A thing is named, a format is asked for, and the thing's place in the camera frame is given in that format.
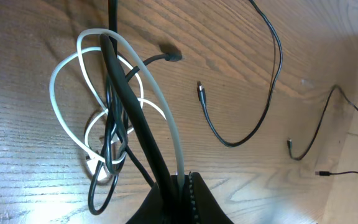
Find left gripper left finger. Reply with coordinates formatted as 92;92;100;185
127;175;182;224

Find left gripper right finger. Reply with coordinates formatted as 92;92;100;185
188;172;233;224

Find thin black usb cable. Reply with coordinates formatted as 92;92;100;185
286;84;358;180

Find white usb cable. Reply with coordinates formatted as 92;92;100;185
48;28;186;187

